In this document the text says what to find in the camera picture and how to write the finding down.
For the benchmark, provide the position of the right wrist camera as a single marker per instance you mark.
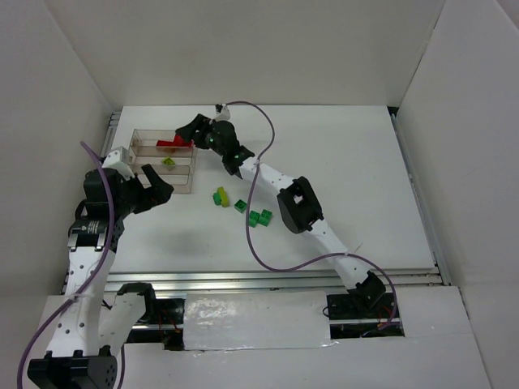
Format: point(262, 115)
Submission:
point(222, 113)

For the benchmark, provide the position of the lime long lego brick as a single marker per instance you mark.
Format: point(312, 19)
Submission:
point(224, 199)

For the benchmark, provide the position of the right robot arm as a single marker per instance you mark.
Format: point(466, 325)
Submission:
point(300, 210)

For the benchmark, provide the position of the red rounded lego brick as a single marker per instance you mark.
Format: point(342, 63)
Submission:
point(178, 141)

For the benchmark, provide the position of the white foil cover plate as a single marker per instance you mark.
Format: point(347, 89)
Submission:
point(240, 321)

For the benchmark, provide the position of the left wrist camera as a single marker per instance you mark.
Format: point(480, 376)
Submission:
point(119, 160)

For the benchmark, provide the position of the red sloped lego brick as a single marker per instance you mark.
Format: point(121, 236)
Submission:
point(165, 146)

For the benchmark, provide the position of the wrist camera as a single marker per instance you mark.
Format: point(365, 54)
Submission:
point(222, 113)
point(119, 160)

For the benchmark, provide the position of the green square lego brick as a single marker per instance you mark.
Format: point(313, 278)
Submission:
point(253, 218)

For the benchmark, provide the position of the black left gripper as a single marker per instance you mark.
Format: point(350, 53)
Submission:
point(140, 192)

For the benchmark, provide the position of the dark green small lego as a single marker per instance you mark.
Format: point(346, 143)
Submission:
point(240, 206)

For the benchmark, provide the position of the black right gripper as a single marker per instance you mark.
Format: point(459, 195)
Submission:
point(201, 132)

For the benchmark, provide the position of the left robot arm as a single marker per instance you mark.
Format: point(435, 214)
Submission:
point(78, 346)

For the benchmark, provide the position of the clear three-compartment plastic container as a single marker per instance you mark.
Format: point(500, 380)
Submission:
point(142, 151)

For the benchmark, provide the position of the lime rounded lego brick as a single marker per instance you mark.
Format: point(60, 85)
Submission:
point(168, 162)

